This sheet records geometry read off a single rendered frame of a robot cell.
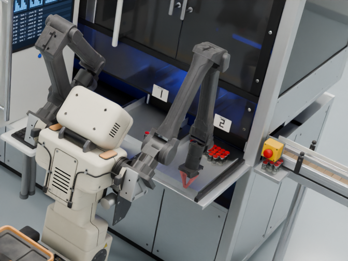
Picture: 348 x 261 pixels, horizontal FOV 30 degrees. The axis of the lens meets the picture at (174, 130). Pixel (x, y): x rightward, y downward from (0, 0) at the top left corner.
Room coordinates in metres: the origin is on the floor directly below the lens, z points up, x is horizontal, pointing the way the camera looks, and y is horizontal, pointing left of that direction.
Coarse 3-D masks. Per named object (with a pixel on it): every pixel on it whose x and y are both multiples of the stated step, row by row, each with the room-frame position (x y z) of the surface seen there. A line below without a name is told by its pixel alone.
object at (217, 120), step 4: (216, 116) 2.51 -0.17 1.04; (220, 116) 2.50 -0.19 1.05; (216, 120) 2.51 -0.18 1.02; (220, 120) 2.50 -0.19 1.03; (228, 120) 2.48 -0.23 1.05; (216, 124) 2.51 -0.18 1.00; (224, 124) 2.49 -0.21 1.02; (228, 124) 2.48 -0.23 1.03; (224, 128) 2.49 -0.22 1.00; (228, 128) 2.48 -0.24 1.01; (228, 132) 2.48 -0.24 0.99
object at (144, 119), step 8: (144, 96) 2.78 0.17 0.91; (136, 104) 2.72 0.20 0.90; (144, 104) 2.77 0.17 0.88; (128, 112) 2.66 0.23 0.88; (136, 112) 2.67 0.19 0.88; (144, 112) 2.69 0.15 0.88; (152, 112) 2.70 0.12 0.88; (160, 112) 2.72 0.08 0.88; (136, 120) 2.60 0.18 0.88; (144, 120) 2.62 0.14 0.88; (152, 120) 2.63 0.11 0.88; (160, 120) 2.65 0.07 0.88; (184, 120) 2.64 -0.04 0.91; (136, 128) 2.53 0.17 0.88; (144, 128) 2.55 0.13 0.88; (128, 136) 2.41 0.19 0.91; (136, 136) 2.47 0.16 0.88; (160, 136) 2.46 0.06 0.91; (136, 144) 2.39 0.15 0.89
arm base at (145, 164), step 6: (144, 156) 1.79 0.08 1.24; (150, 156) 1.79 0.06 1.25; (132, 162) 1.79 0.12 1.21; (138, 162) 1.77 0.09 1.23; (144, 162) 1.78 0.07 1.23; (150, 162) 1.78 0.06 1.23; (156, 162) 1.79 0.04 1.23; (132, 168) 1.75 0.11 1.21; (138, 168) 1.75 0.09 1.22; (144, 168) 1.75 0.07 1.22; (150, 168) 1.76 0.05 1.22; (144, 174) 1.73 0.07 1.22; (150, 174) 1.76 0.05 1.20; (144, 180) 1.73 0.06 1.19; (150, 180) 1.72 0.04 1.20; (150, 186) 1.74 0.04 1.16
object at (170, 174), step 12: (180, 144) 2.46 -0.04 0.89; (180, 156) 2.37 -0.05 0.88; (156, 168) 2.25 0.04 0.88; (168, 168) 2.27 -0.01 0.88; (204, 168) 2.32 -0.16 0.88; (216, 168) 2.34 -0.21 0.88; (228, 168) 2.33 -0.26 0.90; (168, 180) 2.17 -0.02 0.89; (180, 180) 2.20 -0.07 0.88; (204, 180) 2.23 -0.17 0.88; (192, 192) 2.11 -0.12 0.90
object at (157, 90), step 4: (156, 88) 2.67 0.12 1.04; (160, 88) 2.66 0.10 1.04; (152, 92) 2.68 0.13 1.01; (156, 92) 2.66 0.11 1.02; (160, 92) 2.66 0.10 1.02; (164, 92) 2.65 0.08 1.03; (156, 96) 2.66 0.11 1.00; (160, 96) 2.65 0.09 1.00; (164, 96) 2.64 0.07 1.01; (164, 100) 2.64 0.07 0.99
